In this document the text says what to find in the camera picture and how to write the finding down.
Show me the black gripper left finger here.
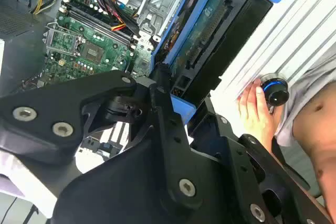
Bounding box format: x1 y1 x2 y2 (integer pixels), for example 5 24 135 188
0 63 204 210

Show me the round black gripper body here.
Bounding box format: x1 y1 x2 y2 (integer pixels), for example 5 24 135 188
49 140 245 224

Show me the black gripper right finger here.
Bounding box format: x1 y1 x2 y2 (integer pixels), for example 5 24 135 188
188 100 334 224

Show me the round black tool blue ring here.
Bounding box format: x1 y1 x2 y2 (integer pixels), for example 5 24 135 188
258 73 291 113

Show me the hard disk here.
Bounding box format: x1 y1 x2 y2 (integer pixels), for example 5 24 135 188
151 0 287 125

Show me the person's bare hand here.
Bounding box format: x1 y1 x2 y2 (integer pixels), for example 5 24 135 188
237 78 279 154

